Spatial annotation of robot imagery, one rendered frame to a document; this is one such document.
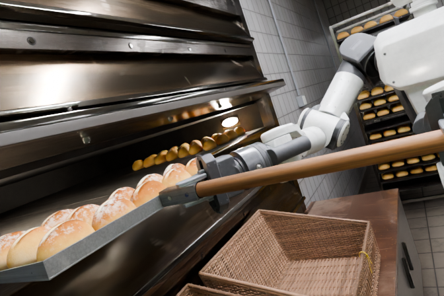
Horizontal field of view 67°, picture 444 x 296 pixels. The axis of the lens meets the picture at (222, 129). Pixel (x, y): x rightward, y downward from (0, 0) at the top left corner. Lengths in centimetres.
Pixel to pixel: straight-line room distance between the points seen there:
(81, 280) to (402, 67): 96
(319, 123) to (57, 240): 70
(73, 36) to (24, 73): 20
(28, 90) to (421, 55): 95
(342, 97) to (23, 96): 84
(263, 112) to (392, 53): 129
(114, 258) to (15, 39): 61
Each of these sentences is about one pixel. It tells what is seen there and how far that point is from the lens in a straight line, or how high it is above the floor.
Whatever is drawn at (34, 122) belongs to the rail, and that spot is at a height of 142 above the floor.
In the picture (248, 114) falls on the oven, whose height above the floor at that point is 128.
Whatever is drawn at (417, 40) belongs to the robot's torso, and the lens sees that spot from 96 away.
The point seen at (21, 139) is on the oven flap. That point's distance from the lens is 72.
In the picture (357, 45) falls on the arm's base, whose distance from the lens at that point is 111.
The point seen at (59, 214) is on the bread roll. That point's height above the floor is 123.
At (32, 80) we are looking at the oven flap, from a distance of 97.
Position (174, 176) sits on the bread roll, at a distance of 79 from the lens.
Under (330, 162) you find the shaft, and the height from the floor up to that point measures 120.
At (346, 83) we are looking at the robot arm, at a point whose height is 130.
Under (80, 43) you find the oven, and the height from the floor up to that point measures 165.
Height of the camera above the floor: 131
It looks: 2 degrees down
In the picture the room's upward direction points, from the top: 18 degrees counter-clockwise
